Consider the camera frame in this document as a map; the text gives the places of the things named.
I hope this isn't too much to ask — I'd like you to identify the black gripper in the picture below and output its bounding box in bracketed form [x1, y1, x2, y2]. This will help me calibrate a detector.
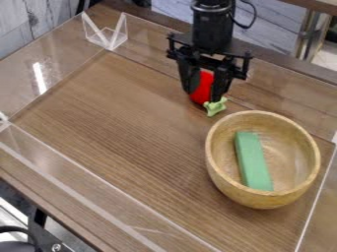
[167, 0, 254, 102]

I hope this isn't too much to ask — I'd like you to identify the red plush strawberry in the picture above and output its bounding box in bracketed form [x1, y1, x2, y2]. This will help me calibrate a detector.
[188, 71, 226, 117]

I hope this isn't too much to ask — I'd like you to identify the wooden bowl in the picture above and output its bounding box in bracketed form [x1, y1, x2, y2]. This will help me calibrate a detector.
[206, 110, 321, 210]

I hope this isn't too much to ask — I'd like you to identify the green rectangular block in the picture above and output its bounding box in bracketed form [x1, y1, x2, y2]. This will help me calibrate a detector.
[234, 132, 274, 191]

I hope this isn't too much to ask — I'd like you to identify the metal leg in background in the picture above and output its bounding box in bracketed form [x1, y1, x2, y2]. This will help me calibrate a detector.
[294, 10, 333, 62]

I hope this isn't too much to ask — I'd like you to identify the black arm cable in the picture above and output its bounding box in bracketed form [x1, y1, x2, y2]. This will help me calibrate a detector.
[230, 0, 258, 30]

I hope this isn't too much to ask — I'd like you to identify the clear acrylic corner bracket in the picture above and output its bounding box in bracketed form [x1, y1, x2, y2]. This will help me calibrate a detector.
[80, 12, 127, 51]

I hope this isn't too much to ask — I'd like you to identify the clear acrylic tray wall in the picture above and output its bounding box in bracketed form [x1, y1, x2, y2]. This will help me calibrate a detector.
[0, 112, 220, 252]

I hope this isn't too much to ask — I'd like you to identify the black table frame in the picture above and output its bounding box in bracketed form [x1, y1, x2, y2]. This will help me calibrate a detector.
[0, 208, 76, 252]

